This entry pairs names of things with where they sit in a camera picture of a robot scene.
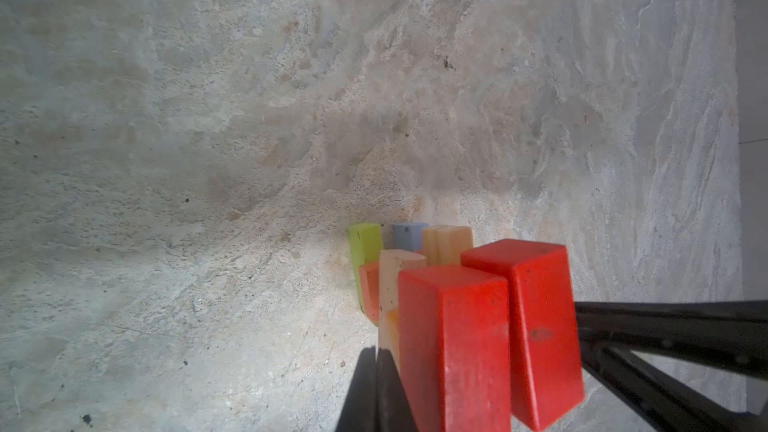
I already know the orange wood block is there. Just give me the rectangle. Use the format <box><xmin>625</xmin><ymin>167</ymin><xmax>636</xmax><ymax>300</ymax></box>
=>
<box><xmin>359</xmin><ymin>262</ymin><xmax>379</xmax><ymax>326</ymax></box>

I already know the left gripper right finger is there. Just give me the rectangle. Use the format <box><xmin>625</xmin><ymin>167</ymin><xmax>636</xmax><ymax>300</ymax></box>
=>
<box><xmin>375</xmin><ymin>349</ymin><xmax>418</xmax><ymax>432</ymax></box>

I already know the engraved natural wood block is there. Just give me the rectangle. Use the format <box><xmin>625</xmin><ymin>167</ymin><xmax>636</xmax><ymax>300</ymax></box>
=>
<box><xmin>422</xmin><ymin>225</ymin><xmax>474</xmax><ymax>266</ymax></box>

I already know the green wood block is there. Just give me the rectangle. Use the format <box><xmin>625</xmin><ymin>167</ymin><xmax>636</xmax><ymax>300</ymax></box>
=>
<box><xmin>347</xmin><ymin>222</ymin><xmax>384</xmax><ymax>311</ymax></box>

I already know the blue wood block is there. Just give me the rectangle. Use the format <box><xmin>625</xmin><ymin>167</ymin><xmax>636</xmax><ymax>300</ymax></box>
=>
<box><xmin>393</xmin><ymin>222</ymin><xmax>428</xmax><ymax>252</ymax></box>

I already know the tan wood block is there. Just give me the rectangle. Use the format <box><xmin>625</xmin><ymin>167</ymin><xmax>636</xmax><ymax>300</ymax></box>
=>
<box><xmin>376</xmin><ymin>248</ymin><xmax>428</xmax><ymax>373</ymax></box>

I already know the red wood block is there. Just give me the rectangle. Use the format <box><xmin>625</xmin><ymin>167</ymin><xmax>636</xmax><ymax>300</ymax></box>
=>
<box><xmin>461</xmin><ymin>239</ymin><xmax>585</xmax><ymax>431</ymax></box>
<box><xmin>398</xmin><ymin>265</ymin><xmax>511</xmax><ymax>431</ymax></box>

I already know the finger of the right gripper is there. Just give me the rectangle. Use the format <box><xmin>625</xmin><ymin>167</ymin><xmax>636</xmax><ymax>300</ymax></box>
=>
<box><xmin>580</xmin><ymin>341</ymin><xmax>767</xmax><ymax>431</ymax></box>
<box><xmin>575</xmin><ymin>300</ymin><xmax>767</xmax><ymax>380</ymax></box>

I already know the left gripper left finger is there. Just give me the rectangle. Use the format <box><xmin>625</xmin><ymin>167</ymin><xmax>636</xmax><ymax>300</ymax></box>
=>
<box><xmin>335</xmin><ymin>347</ymin><xmax>378</xmax><ymax>432</ymax></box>

